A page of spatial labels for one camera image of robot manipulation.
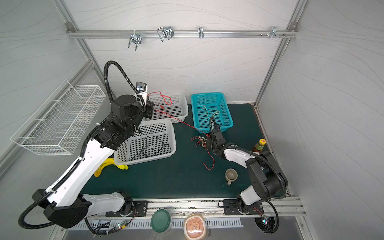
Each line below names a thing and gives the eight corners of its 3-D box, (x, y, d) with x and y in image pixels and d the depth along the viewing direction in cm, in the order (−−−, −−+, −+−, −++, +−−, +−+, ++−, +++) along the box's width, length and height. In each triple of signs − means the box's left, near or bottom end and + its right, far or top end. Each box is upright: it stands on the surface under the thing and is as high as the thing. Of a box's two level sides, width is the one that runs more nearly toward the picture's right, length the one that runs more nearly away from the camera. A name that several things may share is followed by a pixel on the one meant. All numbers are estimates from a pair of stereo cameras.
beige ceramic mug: (226, 185, 82) (227, 183, 79) (224, 170, 87) (225, 167, 84) (237, 185, 82) (239, 183, 79) (235, 170, 87) (237, 167, 84)
